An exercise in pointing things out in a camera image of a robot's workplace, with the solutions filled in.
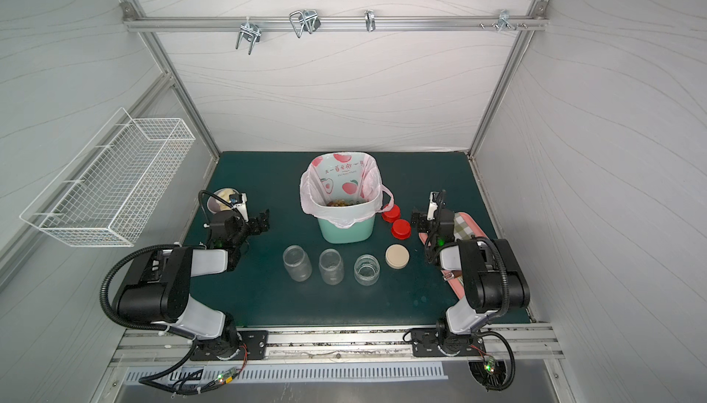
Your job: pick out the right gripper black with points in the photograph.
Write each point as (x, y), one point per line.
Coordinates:
(423, 222)

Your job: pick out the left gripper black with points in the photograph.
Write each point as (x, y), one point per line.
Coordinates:
(252, 225)

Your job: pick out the red jar lid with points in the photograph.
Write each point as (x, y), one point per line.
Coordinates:
(401, 229)
(392, 215)

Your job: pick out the red lid peanut jar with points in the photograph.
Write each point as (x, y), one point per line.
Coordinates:
(331, 266)
(297, 263)

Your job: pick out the beige lid glass peanut jar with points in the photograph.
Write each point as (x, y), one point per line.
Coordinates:
(367, 270)

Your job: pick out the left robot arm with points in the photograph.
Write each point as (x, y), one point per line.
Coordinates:
(150, 289)

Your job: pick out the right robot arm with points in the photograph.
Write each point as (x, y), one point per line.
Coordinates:
(483, 273)

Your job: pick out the green checkered cloth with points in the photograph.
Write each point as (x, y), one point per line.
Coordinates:
(465, 228)

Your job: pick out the grey bowl with buns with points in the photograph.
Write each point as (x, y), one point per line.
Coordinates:
(224, 200)

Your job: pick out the white vent strip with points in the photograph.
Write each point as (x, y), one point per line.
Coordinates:
(367, 372)

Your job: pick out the metal u-bolt clamp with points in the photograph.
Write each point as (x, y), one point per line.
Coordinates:
(249, 35)

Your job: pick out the metal hook clamp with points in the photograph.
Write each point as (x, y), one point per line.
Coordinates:
(304, 21)

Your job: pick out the aluminium crossbar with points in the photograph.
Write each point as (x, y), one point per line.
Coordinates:
(331, 24)

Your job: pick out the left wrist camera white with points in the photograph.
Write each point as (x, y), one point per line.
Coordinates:
(238, 202)

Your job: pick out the white wire basket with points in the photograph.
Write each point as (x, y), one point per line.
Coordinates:
(105, 196)

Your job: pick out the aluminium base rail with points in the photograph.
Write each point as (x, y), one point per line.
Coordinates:
(294, 345)

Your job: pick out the metal bracket clamp right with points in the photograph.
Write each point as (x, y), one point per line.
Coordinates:
(504, 24)

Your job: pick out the small metal ring clamp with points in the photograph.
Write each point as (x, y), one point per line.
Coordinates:
(370, 21)

